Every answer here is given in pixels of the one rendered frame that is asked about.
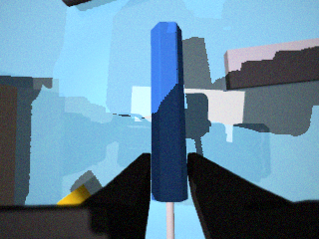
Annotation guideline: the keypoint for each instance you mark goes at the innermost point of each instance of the dark grey cylinder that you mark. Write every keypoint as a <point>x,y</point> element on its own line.
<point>70,3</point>

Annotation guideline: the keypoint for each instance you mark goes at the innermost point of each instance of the yellow cylinder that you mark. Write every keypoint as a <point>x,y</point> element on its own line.
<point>77,196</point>

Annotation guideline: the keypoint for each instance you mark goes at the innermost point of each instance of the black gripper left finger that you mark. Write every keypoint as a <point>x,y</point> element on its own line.
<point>119,210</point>

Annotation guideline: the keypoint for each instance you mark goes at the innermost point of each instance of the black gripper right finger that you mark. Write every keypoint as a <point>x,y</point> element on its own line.
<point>231,207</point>

